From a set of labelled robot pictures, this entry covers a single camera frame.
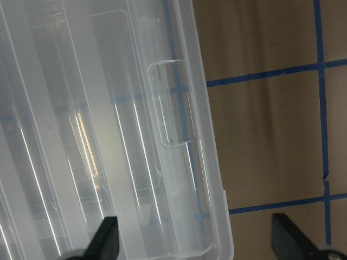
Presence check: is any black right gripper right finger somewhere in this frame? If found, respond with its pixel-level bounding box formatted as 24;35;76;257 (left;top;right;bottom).
271;213;346;260

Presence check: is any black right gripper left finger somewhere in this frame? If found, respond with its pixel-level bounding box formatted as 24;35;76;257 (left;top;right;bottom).
61;216;120;260

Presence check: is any clear plastic box lid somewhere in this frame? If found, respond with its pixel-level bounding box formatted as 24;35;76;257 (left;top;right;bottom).
1;1;234;259

